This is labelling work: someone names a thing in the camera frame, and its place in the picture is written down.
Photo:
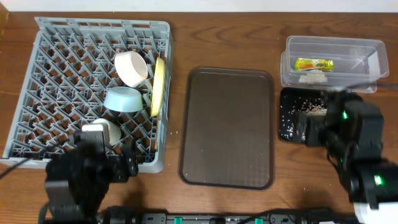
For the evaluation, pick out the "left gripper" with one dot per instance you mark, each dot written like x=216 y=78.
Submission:
x=125 y=165

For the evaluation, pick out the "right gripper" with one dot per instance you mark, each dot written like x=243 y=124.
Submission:
x=310 y=130

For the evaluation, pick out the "rice and food scraps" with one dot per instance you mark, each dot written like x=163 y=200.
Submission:
x=291 y=106

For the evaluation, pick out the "white cup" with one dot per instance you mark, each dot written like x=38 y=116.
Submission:
x=113 y=130

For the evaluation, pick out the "wooden chopstick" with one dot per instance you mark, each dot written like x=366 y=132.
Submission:
x=156 y=132

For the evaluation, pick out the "green snack wrapper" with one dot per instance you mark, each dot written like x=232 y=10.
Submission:
x=306 y=64

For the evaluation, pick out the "light blue bowl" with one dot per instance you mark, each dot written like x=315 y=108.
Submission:
x=123 y=99

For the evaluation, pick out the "yellow plate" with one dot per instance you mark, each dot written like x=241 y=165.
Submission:
x=158 y=86

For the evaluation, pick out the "pink bowl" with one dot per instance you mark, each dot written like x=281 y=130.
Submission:
x=131 y=68

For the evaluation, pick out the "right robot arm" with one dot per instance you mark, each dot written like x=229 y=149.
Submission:
x=371 y=185

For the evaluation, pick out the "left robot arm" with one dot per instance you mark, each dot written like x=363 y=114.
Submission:
x=77 y=183

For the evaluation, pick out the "black waste tray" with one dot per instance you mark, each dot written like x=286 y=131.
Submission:
x=303 y=93

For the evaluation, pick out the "clear plastic bin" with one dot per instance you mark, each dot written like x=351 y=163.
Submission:
x=359 y=63

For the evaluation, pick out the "grey dish rack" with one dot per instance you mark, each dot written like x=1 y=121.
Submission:
x=71 y=68

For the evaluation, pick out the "dark brown serving tray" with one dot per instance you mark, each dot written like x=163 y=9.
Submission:
x=228 y=129

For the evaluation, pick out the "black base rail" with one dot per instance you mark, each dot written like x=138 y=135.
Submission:
x=217 y=218

